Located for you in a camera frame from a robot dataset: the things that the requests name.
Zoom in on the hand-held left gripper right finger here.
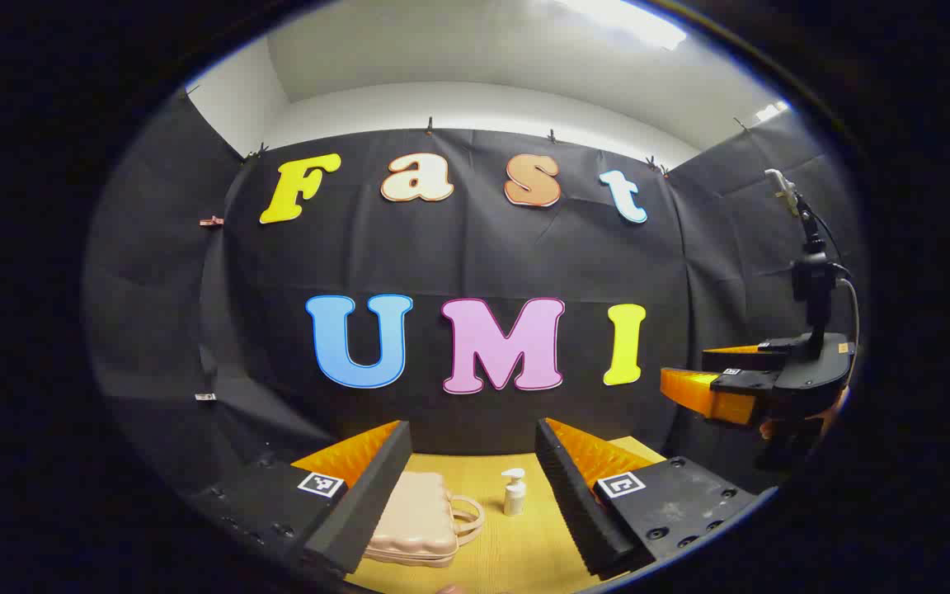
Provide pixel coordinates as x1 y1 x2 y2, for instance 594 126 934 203
534 417 760 580

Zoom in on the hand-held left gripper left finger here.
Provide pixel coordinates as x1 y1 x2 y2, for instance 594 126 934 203
186 419 414 578

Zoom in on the pink hard-shell suitcase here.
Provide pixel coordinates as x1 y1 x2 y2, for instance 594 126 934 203
362 470 486 568

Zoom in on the white pump bottle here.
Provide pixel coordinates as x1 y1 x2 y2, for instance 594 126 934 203
501 468 528 517

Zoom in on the grey cable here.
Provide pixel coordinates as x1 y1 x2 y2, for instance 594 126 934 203
835 277 861 349

